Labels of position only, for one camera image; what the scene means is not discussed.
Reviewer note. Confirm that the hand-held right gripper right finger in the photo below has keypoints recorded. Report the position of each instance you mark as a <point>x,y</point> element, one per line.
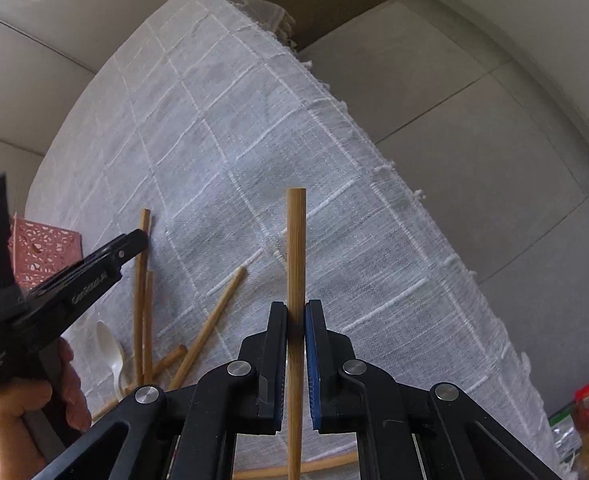
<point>313,360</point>

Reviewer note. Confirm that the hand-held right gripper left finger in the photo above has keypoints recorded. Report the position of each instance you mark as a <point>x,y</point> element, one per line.
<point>277,360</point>

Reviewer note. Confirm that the pink perforated utensil holder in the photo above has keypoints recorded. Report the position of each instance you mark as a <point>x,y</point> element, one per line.
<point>44,250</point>

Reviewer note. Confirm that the white plastic spoon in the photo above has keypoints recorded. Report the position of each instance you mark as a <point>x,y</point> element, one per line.
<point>108,345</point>

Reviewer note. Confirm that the pile of wooden chopsticks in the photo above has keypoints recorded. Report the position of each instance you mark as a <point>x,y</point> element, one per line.
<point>209,325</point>

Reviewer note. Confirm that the single bamboo chopstick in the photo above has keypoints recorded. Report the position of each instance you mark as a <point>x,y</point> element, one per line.
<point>295,260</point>

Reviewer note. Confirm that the person's left hand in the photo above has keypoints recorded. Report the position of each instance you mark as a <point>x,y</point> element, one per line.
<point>4,427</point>

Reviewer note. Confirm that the grey checked tablecloth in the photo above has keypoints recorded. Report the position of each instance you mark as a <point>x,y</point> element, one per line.
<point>254,135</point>

